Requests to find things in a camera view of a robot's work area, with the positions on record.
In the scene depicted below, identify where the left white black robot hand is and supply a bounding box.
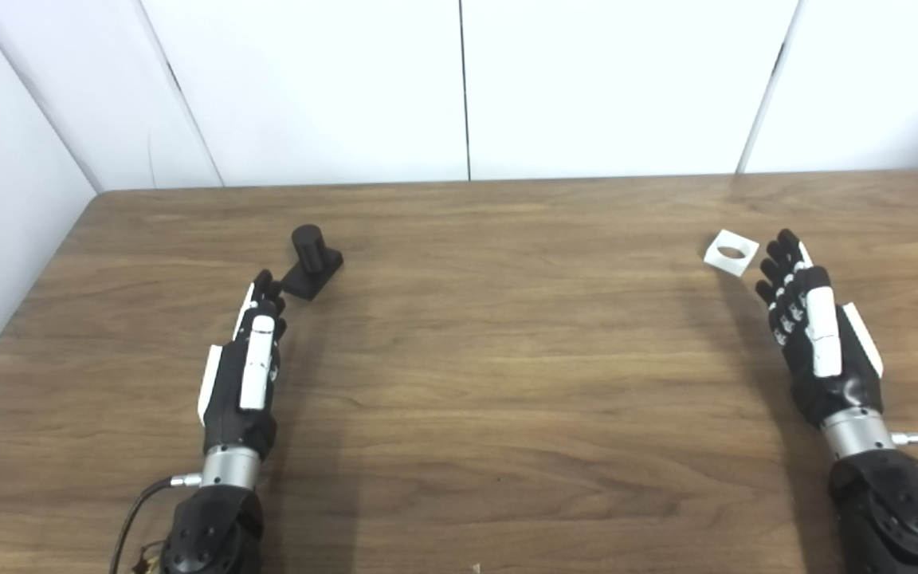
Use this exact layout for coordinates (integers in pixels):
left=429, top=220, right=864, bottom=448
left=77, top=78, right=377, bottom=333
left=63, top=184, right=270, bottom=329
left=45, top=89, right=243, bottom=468
left=198, top=269, right=288, bottom=462

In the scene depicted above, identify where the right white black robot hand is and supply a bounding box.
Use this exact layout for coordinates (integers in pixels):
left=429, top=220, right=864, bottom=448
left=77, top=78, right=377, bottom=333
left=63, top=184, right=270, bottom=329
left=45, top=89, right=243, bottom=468
left=755, top=229, right=885, bottom=431

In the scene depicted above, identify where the black peg with square base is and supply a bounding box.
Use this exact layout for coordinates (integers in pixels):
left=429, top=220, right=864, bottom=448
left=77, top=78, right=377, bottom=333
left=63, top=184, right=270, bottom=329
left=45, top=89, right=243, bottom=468
left=280, top=225, right=345, bottom=301

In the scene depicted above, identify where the white square piece with hole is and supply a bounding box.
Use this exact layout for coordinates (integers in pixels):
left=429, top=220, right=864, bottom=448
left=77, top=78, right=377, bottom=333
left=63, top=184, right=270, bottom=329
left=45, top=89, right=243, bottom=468
left=703, top=230, right=760, bottom=277

